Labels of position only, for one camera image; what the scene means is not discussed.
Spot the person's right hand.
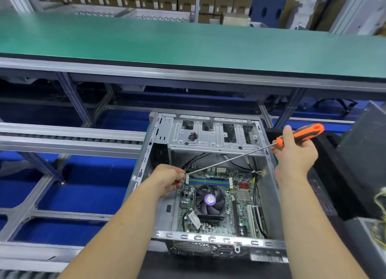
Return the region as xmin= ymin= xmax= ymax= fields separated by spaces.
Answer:
xmin=267 ymin=125 xmax=319 ymax=189

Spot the person's left hand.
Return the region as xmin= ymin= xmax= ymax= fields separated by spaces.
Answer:
xmin=145 ymin=164 xmax=187 ymax=197

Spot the grey metal computer case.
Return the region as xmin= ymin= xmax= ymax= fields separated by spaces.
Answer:
xmin=123 ymin=111 xmax=290 ymax=263

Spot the orange black handle screwdriver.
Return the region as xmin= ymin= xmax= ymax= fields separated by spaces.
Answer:
xmin=190 ymin=123 xmax=325 ymax=177

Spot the black CPU cooler fan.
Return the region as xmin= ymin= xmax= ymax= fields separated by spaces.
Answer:
xmin=193 ymin=184 xmax=229 ymax=221

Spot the green motherboard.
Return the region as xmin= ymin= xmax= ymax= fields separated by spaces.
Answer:
xmin=176 ymin=166 xmax=269 ymax=237

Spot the person's left forearm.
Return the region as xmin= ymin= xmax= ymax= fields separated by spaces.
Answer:
xmin=57 ymin=188 xmax=166 ymax=279

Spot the clear plastic screw tray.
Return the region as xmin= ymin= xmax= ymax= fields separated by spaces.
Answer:
xmin=308 ymin=167 xmax=339 ymax=216

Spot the grey power supply unit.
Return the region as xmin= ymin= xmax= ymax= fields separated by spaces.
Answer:
xmin=361 ymin=217 xmax=386 ymax=271

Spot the green conveyor belt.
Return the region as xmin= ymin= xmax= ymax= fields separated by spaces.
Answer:
xmin=0 ymin=11 xmax=386 ymax=84

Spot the yellow black cable bundle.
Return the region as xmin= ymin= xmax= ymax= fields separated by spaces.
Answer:
xmin=374 ymin=188 xmax=386 ymax=234

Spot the grey flat metal rail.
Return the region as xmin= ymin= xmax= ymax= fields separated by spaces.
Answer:
xmin=0 ymin=122 xmax=148 ymax=159

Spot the grey roller conveyor rail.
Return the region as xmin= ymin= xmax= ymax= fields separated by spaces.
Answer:
xmin=0 ymin=242 xmax=85 ymax=279

